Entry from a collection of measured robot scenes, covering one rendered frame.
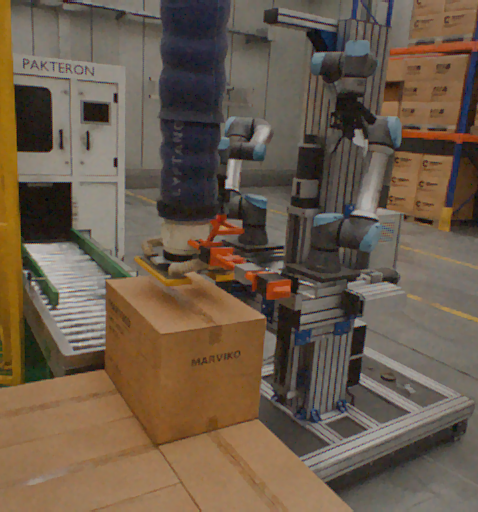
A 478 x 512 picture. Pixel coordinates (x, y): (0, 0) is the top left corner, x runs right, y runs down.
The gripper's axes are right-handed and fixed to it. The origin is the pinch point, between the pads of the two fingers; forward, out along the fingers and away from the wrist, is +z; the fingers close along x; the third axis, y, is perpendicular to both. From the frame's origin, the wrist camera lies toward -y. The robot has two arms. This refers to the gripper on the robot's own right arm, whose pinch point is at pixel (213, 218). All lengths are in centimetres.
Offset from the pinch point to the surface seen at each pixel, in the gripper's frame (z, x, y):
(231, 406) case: 56, -19, 59
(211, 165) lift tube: -27, -23, 40
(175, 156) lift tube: -30, -34, 36
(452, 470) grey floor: 118, 109, 62
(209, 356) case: 35, -29, 59
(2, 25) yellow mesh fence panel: -77, -73, -82
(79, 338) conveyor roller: 65, -50, -37
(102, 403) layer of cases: 64, -56, 26
